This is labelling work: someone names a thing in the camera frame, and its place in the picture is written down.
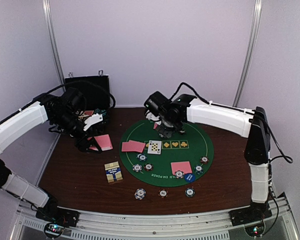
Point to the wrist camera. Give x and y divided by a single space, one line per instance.
74 100
155 102

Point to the red card deck in case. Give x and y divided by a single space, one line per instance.
87 113

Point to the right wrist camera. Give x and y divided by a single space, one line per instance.
155 102

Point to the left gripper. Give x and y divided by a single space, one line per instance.
82 145

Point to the black poker case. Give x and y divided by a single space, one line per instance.
95 97

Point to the blue round button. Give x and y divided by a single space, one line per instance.
189 177

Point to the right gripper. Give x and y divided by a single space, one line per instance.
168 133

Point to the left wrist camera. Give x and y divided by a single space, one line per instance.
74 100

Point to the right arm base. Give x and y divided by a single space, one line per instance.
248 215

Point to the round green poker mat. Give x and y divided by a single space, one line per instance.
191 146

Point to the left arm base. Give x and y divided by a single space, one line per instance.
63 217

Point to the face up spade card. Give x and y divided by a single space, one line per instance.
154 147

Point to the green blue chip stack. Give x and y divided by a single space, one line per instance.
189 192

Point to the single dealt pink card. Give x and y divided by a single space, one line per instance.
127 147

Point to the brown chip stack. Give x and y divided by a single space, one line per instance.
163 193

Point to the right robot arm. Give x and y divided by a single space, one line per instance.
251 124

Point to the clear card box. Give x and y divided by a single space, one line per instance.
113 172

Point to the pink playing card deck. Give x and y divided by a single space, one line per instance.
104 142

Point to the blue white chips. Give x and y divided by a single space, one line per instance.
179 174
137 168

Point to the blue white chip stack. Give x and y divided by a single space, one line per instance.
140 194

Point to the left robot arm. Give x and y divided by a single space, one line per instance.
29 132

